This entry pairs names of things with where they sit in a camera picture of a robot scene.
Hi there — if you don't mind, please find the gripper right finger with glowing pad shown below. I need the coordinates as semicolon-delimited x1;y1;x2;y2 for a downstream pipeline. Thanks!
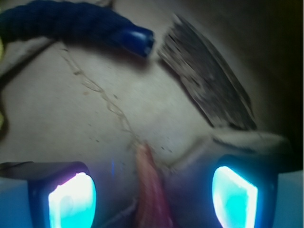
211;155;304;228

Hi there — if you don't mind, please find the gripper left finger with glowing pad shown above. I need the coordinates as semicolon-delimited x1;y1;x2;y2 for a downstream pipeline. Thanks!
0;161;96;228

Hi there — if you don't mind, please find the orange spiral seashell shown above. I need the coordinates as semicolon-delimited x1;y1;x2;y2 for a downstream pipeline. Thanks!
135;143;177;228

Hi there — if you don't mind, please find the yellow microfiber cloth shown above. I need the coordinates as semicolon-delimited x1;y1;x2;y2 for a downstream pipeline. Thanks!
0;39;6;138

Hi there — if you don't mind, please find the dark blue rope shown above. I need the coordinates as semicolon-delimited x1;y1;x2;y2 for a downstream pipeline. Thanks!
0;0;155;57

